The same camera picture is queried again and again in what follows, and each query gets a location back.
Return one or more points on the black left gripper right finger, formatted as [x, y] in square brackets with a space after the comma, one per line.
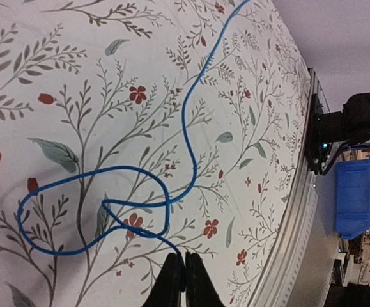
[199, 289]

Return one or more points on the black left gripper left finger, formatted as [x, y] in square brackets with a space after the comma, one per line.
[168, 286]

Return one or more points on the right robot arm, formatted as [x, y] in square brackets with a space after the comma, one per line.
[352, 124]

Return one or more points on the blue plastic crate outside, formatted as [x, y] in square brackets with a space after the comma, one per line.
[353, 198]

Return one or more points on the aluminium front rail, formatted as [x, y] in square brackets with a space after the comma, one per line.
[300, 262]

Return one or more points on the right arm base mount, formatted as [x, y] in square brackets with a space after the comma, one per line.
[322, 148]

